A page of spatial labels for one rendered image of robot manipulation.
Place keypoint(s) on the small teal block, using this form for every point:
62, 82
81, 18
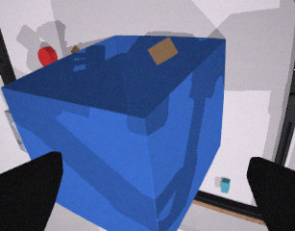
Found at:
225, 185

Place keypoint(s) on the dark red disk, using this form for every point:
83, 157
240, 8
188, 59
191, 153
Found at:
47, 55

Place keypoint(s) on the grey box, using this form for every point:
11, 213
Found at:
14, 130

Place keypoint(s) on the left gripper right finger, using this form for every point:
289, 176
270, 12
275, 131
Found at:
273, 188

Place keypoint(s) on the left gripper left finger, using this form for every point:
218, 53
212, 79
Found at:
28, 193

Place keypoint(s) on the large blue box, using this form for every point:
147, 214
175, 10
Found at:
137, 139

